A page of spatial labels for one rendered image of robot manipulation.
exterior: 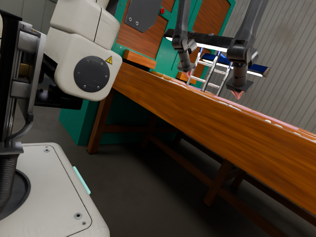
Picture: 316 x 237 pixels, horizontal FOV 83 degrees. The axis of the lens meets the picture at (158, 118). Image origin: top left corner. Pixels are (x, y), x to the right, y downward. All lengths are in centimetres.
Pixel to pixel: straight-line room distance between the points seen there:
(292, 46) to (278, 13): 50
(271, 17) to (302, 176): 259
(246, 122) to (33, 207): 76
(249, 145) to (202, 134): 18
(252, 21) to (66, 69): 65
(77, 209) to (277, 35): 282
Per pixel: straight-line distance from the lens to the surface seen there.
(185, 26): 110
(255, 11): 84
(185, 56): 111
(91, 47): 54
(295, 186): 71
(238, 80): 86
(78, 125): 163
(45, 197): 76
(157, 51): 170
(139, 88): 107
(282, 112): 269
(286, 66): 280
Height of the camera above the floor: 80
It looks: 14 degrees down
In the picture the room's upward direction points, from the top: 21 degrees clockwise
